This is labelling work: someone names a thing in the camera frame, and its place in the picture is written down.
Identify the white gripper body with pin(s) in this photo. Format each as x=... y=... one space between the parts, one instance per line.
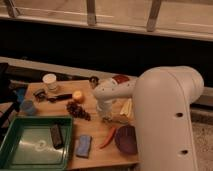
x=104 y=109

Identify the dark small object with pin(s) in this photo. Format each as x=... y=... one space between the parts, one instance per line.
x=40 y=94

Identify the small metal cup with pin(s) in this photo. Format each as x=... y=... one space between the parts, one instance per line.
x=94 y=81

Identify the dark brown block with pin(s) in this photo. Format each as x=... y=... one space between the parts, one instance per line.
x=56 y=136

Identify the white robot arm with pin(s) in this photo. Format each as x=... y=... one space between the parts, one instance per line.
x=161 y=99

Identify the yellow banana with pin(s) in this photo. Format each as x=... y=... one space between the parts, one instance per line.
x=127 y=108

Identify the purple bowl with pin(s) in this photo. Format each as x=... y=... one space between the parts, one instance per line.
x=125 y=140

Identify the orange fruit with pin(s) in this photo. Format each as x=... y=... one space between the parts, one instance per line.
x=78 y=96

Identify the green plastic tray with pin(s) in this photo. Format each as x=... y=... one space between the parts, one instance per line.
x=27 y=145

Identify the blue cup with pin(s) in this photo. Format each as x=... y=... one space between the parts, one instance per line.
x=27 y=106

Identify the black handled tool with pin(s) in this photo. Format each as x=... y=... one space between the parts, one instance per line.
x=59 y=98

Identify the white paper cup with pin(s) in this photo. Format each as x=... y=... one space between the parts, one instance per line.
x=50 y=80

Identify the blue sponge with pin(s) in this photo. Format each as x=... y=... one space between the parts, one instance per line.
x=84 y=145

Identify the dark grape bunch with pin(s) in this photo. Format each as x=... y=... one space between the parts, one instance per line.
x=77 y=111

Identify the orange bowl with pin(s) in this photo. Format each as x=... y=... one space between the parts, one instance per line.
x=120 y=79

